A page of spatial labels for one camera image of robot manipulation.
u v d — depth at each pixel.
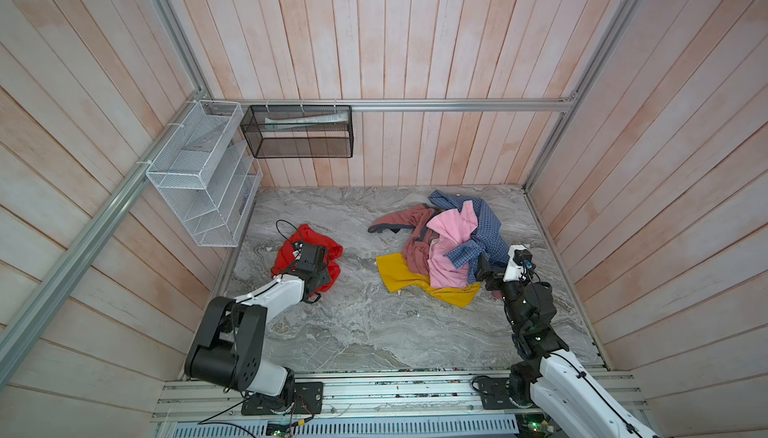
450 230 0.88
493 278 0.70
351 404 0.73
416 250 0.95
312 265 0.72
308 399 0.73
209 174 0.72
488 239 0.90
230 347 0.44
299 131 1.06
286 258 0.92
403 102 0.97
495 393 0.73
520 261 0.65
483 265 0.74
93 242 0.54
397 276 0.96
